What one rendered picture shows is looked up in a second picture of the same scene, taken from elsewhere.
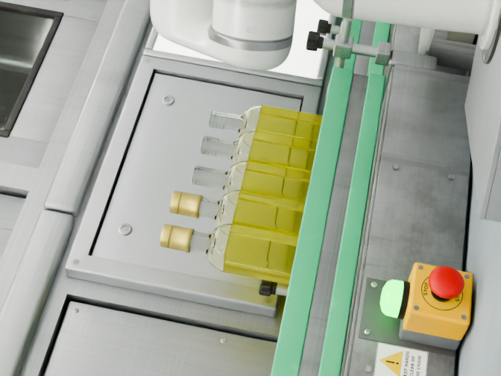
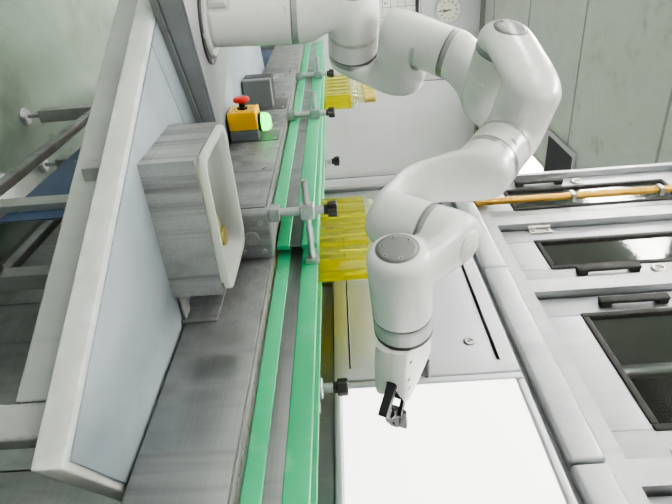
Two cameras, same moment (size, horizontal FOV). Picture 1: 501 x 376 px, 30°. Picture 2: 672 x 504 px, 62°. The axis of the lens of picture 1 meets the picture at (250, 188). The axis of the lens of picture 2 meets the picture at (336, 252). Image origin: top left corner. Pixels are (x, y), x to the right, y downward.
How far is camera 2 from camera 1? 1.98 m
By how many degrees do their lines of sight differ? 95
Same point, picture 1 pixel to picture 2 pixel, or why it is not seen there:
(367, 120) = (283, 191)
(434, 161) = (239, 174)
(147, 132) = (469, 316)
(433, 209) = (241, 160)
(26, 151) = (557, 308)
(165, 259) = not seen: hidden behind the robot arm
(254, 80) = not seen: hidden behind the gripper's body
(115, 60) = (543, 363)
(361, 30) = (297, 311)
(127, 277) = not seen: hidden behind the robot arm
